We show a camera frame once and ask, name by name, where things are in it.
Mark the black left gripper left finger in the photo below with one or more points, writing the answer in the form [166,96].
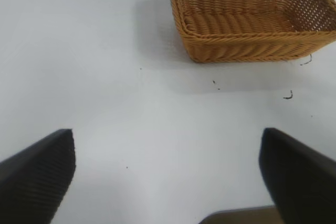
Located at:
[34,176]

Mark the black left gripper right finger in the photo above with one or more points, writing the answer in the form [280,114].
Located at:
[302,176]

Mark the brown wicker basket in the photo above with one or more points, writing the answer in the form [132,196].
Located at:
[252,43]

